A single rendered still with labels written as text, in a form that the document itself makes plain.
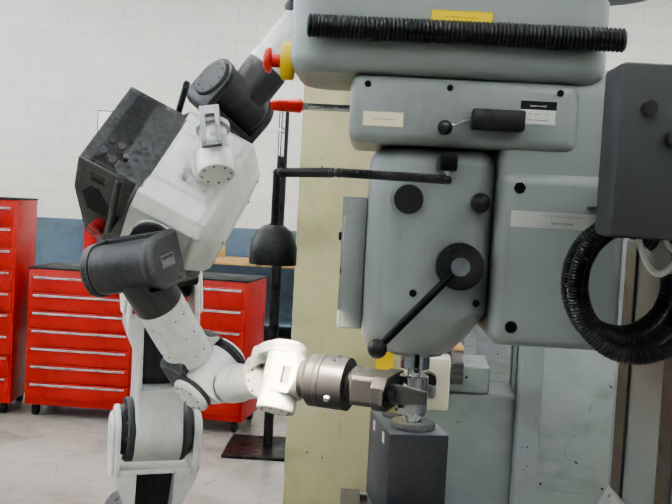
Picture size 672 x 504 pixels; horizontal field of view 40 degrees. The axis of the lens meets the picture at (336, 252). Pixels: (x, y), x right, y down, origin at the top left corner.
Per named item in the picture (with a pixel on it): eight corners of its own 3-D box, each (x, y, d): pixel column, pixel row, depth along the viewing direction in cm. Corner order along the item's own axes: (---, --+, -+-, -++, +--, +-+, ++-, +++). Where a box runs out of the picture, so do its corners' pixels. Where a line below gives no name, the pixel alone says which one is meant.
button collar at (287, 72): (279, 77, 145) (281, 38, 145) (282, 82, 151) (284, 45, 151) (291, 77, 145) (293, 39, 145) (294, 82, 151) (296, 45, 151)
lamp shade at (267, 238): (240, 261, 142) (242, 221, 142) (281, 262, 146) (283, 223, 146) (263, 265, 137) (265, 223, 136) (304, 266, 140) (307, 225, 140)
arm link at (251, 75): (234, 41, 188) (192, 93, 188) (256, 51, 182) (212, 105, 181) (269, 76, 196) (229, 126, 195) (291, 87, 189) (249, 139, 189)
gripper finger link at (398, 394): (426, 408, 147) (389, 402, 149) (428, 388, 147) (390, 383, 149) (424, 409, 145) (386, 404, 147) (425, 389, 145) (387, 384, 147)
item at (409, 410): (418, 409, 153) (420, 377, 153) (431, 415, 149) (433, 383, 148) (392, 410, 151) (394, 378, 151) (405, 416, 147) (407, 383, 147)
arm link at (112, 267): (116, 323, 169) (80, 268, 161) (133, 290, 176) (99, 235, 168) (171, 317, 165) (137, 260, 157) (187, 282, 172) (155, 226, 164)
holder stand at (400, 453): (384, 527, 183) (389, 427, 182) (365, 492, 205) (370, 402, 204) (443, 527, 185) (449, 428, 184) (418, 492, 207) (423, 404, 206)
